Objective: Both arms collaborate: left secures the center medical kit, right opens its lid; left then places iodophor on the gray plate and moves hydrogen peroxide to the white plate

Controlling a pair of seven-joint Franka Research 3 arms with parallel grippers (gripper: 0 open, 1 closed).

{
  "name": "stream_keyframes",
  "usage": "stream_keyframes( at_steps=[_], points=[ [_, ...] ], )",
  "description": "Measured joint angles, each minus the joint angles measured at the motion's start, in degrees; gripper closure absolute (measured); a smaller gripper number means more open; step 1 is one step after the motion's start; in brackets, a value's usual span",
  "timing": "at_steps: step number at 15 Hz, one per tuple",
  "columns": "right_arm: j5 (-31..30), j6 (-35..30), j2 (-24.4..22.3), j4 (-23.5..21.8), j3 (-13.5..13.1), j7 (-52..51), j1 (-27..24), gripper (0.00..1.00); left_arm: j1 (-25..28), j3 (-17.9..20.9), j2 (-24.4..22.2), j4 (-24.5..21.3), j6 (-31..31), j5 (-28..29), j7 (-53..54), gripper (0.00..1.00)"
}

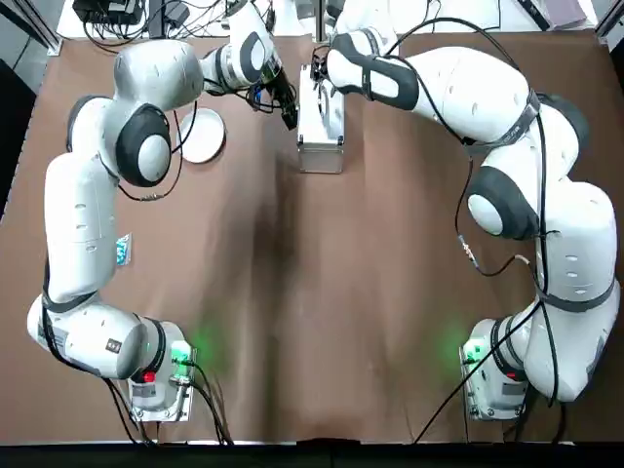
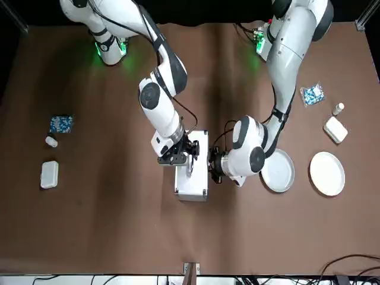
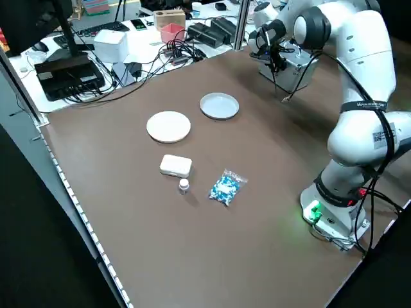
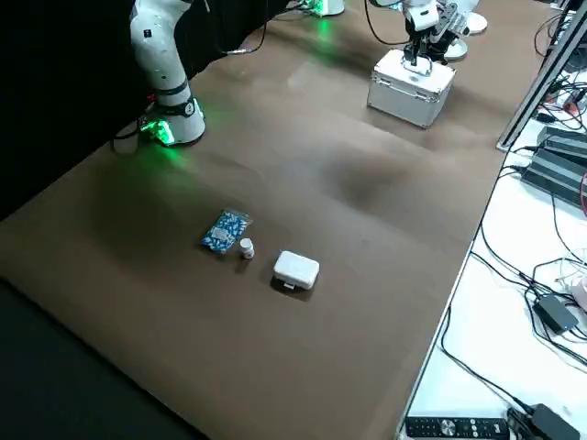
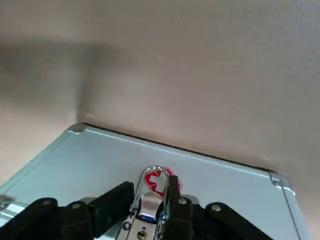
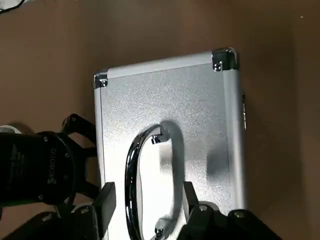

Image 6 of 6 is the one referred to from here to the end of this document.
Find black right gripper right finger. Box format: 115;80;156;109
178;181;285;240

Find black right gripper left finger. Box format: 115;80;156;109
3;181;117;240

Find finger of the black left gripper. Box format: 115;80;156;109
74;179;101;200
61;113;98;158

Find silver aluminium medical kit case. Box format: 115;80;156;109
93;46;249;240

